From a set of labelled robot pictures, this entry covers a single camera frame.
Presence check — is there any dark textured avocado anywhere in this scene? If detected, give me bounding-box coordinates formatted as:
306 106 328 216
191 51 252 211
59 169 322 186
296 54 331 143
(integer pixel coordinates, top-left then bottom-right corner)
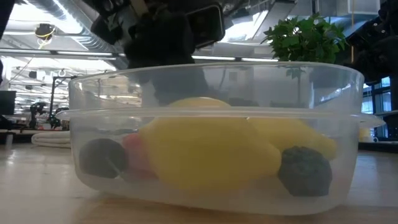
277 146 333 197

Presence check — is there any wide silver ventilation duct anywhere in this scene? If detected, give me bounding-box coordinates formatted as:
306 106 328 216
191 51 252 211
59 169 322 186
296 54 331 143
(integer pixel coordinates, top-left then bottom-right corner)
18 0 119 54

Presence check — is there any dark cherry with stem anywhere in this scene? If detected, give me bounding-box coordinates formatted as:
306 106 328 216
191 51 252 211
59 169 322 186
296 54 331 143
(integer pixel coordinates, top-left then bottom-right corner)
78 138 129 179

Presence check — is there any clear plastic tupperware container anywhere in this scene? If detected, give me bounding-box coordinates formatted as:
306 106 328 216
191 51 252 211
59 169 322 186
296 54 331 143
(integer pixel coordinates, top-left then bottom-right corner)
55 61 386 217

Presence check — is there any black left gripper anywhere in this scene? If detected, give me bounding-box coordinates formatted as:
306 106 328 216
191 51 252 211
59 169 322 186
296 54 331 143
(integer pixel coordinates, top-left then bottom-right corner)
123 6 210 105

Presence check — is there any black round ceiling device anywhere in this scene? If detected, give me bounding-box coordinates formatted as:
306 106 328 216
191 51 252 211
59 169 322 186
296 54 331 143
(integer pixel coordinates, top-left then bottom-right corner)
34 23 57 41

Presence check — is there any yellow canister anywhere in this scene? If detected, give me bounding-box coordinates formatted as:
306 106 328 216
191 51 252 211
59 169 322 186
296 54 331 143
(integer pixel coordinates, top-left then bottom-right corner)
359 127 373 142

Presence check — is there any green leafy plant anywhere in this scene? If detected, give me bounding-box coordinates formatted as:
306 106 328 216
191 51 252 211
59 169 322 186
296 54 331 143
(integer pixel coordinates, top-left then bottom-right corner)
261 14 349 63

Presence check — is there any red raspberry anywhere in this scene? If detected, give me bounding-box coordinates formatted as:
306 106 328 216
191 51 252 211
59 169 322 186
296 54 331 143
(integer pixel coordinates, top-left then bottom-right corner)
121 133 158 181

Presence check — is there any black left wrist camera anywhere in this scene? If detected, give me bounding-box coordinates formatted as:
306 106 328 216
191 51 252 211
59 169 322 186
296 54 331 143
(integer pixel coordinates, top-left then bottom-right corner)
186 3 225 49

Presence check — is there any white checked folded towel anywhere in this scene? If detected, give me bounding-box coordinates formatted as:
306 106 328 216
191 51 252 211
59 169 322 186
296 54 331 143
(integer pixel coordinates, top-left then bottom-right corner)
30 130 72 149

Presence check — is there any long ceiling light bar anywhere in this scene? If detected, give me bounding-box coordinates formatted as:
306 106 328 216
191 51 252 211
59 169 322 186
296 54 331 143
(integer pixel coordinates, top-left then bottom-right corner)
0 48 279 62

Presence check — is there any white ceiling box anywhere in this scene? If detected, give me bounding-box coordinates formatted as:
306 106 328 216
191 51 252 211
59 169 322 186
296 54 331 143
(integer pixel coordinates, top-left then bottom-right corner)
317 0 381 18

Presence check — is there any dark display panel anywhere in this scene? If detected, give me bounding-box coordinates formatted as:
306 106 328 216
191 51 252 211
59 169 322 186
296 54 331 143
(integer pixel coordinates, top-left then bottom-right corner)
0 91 17 116

